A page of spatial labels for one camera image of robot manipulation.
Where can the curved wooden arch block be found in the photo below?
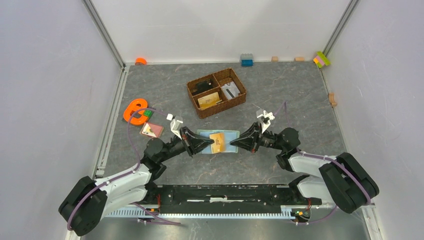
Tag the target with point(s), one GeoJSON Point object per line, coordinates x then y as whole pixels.
{"type": "Point", "coordinates": [332, 100]}

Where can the gold credit card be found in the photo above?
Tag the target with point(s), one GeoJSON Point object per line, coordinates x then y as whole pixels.
{"type": "Point", "coordinates": [219, 144]}
{"type": "Point", "coordinates": [209, 100]}

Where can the orange round cap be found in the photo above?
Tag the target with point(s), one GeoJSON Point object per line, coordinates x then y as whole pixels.
{"type": "Point", "coordinates": [140, 61]}

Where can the black item in basket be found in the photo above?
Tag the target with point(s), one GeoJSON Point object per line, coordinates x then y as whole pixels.
{"type": "Point", "coordinates": [203, 86]}

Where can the white slotted cable duct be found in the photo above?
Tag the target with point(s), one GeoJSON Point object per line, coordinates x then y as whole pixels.
{"type": "Point", "coordinates": [282, 213]}

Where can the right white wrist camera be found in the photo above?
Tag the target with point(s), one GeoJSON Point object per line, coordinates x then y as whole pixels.
{"type": "Point", "coordinates": [264, 118]}

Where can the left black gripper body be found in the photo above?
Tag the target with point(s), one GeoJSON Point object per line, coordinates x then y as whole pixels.
{"type": "Point", "coordinates": [189, 143]}

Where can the white cards in basket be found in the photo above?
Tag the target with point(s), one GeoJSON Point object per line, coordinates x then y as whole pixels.
{"type": "Point", "coordinates": [230, 90]}

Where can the orange letter e toy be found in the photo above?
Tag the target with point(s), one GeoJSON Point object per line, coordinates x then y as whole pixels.
{"type": "Point", "coordinates": [141, 117]}

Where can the small tan wooden block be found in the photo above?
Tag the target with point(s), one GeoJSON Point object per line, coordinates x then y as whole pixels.
{"type": "Point", "coordinates": [275, 59]}

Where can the blue grey lego stack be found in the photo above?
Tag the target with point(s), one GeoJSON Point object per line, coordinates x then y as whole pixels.
{"type": "Point", "coordinates": [246, 60]}

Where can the green pink lego stack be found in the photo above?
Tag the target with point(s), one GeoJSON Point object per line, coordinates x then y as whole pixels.
{"type": "Point", "coordinates": [321, 60]}

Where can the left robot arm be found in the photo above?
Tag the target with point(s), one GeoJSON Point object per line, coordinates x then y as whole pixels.
{"type": "Point", "coordinates": [90, 200]}

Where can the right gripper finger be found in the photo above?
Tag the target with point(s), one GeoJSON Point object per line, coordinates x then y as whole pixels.
{"type": "Point", "coordinates": [245, 146]}
{"type": "Point", "coordinates": [246, 138]}

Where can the green toy block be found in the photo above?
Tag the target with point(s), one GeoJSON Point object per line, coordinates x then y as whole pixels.
{"type": "Point", "coordinates": [147, 113]}

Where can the pink square card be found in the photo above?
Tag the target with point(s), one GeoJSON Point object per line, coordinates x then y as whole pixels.
{"type": "Point", "coordinates": [151, 130]}

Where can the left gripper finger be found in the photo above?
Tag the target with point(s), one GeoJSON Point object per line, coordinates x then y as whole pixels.
{"type": "Point", "coordinates": [196, 139]}
{"type": "Point", "coordinates": [204, 149]}

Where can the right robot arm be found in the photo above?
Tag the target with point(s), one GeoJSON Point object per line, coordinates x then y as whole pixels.
{"type": "Point", "coordinates": [333, 179]}

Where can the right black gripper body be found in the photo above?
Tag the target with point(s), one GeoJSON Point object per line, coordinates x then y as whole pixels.
{"type": "Point", "coordinates": [257, 138]}

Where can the light blue card holder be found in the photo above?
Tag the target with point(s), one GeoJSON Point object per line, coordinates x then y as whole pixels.
{"type": "Point", "coordinates": [228, 136]}

